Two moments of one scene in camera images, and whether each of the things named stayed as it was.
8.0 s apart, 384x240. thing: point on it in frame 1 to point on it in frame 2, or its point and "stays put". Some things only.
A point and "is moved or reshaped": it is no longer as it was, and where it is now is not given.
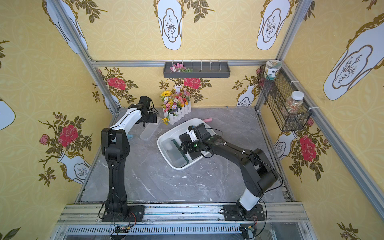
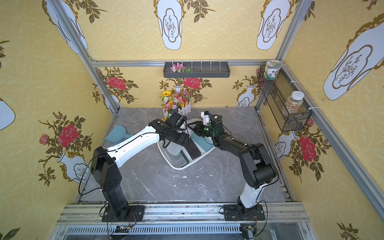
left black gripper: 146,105 to 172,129
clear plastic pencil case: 149,130 is moved or reshaped
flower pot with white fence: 176,104 stays put
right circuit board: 248,233 stays put
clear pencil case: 173,153 stays put
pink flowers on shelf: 179,68 stays put
